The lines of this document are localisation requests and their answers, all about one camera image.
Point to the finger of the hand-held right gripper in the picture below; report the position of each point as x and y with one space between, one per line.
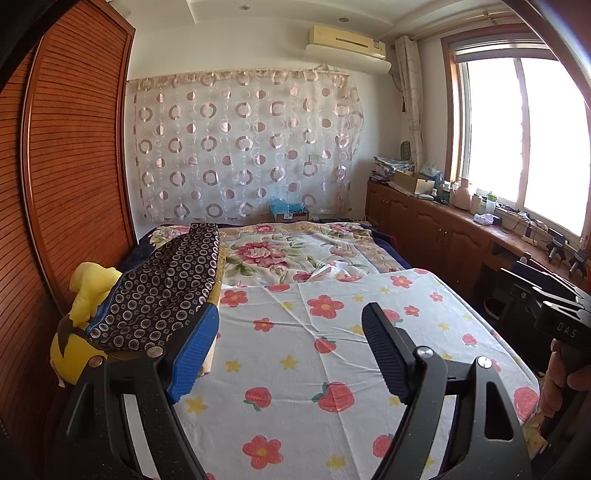
531 288

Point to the sheer circle pattern curtain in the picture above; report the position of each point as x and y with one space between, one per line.
240 147

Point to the small black tripod stand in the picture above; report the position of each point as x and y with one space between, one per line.
556 247
578 263

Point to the blue tissue box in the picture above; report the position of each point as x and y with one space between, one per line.
288 211

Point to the yellow plush toy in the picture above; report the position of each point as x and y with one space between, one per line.
76 360

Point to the person's right hand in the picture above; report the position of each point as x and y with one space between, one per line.
575 369

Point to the white power strip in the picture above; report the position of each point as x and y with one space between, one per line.
535 239

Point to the long wooden cabinet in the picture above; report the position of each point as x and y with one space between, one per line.
415 221

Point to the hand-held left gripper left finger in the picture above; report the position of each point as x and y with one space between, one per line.
194 355

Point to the white bottle with green cap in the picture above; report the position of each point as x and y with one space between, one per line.
490 205

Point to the pink floral blanket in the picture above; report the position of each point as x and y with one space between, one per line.
277 251

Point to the white air deflector panel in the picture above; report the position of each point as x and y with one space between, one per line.
351 57

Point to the navy medallion patterned quilt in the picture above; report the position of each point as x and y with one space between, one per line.
300 369

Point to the grey oval fan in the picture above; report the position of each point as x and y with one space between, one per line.
406 150

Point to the cream wall air conditioner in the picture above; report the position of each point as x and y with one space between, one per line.
346 41

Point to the brown slatted wooden wardrobe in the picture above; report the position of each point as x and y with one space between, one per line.
78 161

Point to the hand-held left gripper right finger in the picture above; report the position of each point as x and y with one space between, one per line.
390 353

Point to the wooden framed window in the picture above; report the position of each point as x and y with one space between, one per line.
489 134

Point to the open cardboard box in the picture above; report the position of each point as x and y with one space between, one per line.
413 183

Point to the stack of folded cloths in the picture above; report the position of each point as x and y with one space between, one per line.
390 167

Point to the tied white window curtain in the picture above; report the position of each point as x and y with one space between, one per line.
411 92

